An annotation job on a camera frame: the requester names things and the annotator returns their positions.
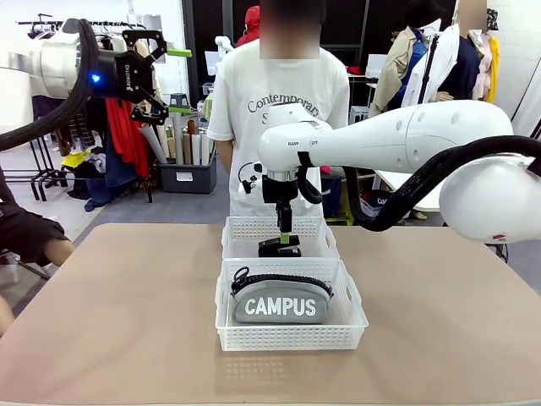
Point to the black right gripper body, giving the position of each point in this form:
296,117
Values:
281,190

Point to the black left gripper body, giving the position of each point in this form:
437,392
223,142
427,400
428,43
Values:
127,76

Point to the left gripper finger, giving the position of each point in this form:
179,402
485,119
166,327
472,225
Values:
177,53
181,110

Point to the black stapler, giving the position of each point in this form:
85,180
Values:
274,252

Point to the grey CAMPUS zipper pouch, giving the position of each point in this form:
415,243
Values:
279,306

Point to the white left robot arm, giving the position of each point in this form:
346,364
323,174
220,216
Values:
50,63

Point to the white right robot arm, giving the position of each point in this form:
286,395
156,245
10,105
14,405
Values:
380,131

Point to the person's right forearm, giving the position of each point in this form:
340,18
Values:
224,156

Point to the grey step stool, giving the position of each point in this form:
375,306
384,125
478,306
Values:
179,101

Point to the brown paper roll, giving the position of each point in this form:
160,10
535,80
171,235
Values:
192,139

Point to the white perforated plastic basket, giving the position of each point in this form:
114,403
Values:
249,228
287,338

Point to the white paper roll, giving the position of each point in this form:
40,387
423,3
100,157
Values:
205,148
154,144

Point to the red garment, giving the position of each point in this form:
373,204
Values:
127,135

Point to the person in white T-shirt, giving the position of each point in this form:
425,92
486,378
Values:
236,84

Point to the dark grey storage crate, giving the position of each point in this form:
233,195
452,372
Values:
188,175

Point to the navy plaid garment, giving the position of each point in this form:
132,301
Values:
80,127

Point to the red hooded jacket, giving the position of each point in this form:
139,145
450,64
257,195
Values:
249,25

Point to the black clothes rack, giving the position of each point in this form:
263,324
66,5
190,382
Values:
149,192

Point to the small white crate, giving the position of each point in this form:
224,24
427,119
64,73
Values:
360,115

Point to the blue denim garment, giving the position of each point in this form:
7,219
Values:
101,194

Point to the white table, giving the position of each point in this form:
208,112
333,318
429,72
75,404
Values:
422,190

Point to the mannequin in beige trench coat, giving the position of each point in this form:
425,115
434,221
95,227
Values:
393,72

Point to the seated person in black shorts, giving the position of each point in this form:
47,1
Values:
25,232

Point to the black tripod stand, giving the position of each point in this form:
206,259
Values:
431,67

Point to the white coat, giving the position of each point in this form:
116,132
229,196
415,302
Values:
444,55

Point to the figure in navy top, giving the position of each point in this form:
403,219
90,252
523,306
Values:
462,67

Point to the yellow hanging garment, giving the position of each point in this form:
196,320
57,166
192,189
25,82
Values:
493,67

